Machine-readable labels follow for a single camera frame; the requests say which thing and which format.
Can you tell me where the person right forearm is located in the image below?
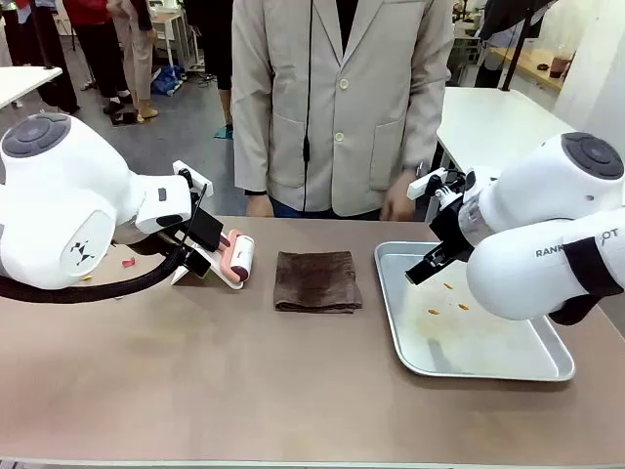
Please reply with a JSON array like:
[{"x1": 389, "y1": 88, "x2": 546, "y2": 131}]
[{"x1": 230, "y1": 92, "x2": 272, "y2": 196}]

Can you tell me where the white frame wooden desk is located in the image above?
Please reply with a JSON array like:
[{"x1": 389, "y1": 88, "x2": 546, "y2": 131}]
[{"x1": 146, "y1": 9, "x2": 201, "y2": 74}]

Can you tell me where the dark red cup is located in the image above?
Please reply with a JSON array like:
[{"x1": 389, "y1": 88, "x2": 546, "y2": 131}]
[{"x1": 550, "y1": 53, "x2": 573, "y2": 79}]

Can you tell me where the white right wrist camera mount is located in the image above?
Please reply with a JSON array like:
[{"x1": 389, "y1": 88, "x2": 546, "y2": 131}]
[{"x1": 407, "y1": 166, "x2": 468, "y2": 206}]

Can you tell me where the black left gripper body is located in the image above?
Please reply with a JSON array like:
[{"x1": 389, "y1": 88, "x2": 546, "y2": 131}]
[{"x1": 154, "y1": 232, "x2": 194, "y2": 258}]

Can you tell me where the small white table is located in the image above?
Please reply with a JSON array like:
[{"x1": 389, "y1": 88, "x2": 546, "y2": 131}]
[{"x1": 0, "y1": 65, "x2": 63, "y2": 111}]

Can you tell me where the pink lint roller black handle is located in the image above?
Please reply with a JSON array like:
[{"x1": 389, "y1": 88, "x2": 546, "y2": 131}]
[{"x1": 187, "y1": 209, "x2": 257, "y2": 290}]

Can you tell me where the black microphone cable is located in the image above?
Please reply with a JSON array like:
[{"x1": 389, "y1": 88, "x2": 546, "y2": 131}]
[{"x1": 300, "y1": 0, "x2": 316, "y2": 212}]

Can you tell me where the person right hand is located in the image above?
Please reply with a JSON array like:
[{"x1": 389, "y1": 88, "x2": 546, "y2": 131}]
[{"x1": 246, "y1": 192, "x2": 272, "y2": 218}]

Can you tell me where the black right arm cable sleeve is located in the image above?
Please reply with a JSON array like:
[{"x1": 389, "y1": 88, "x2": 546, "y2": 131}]
[{"x1": 549, "y1": 234, "x2": 625, "y2": 327}]

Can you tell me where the bystander in beige trousers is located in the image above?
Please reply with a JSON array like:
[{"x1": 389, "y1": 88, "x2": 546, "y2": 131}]
[{"x1": 105, "y1": 0, "x2": 161, "y2": 120}]

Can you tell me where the bystander in black bare legs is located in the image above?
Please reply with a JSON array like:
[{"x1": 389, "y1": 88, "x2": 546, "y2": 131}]
[{"x1": 184, "y1": 0, "x2": 235, "y2": 141}]

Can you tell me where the white folded roller stand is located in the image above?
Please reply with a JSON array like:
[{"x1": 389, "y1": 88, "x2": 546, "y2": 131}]
[{"x1": 170, "y1": 246, "x2": 245, "y2": 292}]

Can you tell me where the black pole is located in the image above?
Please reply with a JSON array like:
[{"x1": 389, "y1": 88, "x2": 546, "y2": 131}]
[{"x1": 501, "y1": 0, "x2": 534, "y2": 93}]

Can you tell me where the large white table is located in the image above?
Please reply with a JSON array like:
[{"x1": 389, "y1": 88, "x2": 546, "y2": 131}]
[{"x1": 429, "y1": 86, "x2": 587, "y2": 224}]

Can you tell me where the brown cloth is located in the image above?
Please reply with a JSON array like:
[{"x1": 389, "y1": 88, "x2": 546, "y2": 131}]
[{"x1": 272, "y1": 250, "x2": 364, "y2": 314}]

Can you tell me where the person left forearm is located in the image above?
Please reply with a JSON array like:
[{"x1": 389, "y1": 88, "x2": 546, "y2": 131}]
[{"x1": 403, "y1": 82, "x2": 454, "y2": 176}]

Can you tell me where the black hanging fabric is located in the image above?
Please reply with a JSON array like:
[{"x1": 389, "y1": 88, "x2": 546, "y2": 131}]
[{"x1": 477, "y1": 0, "x2": 544, "y2": 43}]

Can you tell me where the person left hand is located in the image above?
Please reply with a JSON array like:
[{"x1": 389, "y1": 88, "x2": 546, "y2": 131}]
[{"x1": 379, "y1": 169, "x2": 422, "y2": 222}]

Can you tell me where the wooden workbench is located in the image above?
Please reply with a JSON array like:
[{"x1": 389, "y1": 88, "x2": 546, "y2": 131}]
[{"x1": 489, "y1": 46, "x2": 570, "y2": 93}]

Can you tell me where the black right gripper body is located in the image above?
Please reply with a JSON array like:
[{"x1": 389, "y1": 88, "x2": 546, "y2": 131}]
[{"x1": 428, "y1": 192, "x2": 483, "y2": 261}]

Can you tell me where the person in beige jacket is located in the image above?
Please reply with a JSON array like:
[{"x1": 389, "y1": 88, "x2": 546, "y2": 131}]
[{"x1": 230, "y1": 0, "x2": 455, "y2": 220}]

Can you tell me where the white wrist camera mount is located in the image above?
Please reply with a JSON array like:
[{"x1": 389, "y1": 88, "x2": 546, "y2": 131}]
[
  {"x1": 407, "y1": 166, "x2": 468, "y2": 206},
  {"x1": 171, "y1": 159, "x2": 215, "y2": 199}
]

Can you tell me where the bystander in dark clothes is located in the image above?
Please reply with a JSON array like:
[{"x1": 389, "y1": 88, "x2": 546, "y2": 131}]
[{"x1": 0, "y1": 0, "x2": 82, "y2": 114}]

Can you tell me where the bystander in red top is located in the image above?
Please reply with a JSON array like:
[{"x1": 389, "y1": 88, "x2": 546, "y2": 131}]
[{"x1": 62, "y1": 0, "x2": 133, "y2": 116}]

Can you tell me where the silver metal tray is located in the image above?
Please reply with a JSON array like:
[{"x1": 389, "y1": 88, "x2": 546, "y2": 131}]
[{"x1": 373, "y1": 240, "x2": 576, "y2": 383}]

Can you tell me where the blue bag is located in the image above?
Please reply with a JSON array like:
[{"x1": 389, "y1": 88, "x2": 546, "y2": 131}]
[{"x1": 149, "y1": 65, "x2": 186, "y2": 97}]

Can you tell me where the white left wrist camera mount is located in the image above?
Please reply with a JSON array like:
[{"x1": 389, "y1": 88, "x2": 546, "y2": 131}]
[{"x1": 171, "y1": 159, "x2": 215, "y2": 199}]

